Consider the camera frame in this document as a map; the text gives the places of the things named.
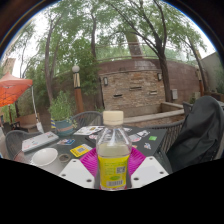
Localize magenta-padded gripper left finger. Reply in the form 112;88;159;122
58;147;100;190

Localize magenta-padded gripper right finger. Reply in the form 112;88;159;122
127;146;170;189

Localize yellow-labelled clear drink bottle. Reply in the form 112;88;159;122
95;110;133;191

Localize white ceramic mug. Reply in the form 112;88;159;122
30;147;65;175

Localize white printed booklet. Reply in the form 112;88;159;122
73;125;105;136

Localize grey laptop with stickers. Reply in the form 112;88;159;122
21;130;60;154

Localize blue yellow striped cone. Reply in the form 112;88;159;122
49;117;57;130

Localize black backpack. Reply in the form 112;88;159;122
166;95;224;173

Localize potted plant in blue pot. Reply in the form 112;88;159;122
47;91;78;136

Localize orange canopy tent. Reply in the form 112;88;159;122
0;72;35;109

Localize globe-topped lamp post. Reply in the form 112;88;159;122
71;64;85;115

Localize grey wall utility box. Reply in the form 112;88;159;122
170;88;179;101

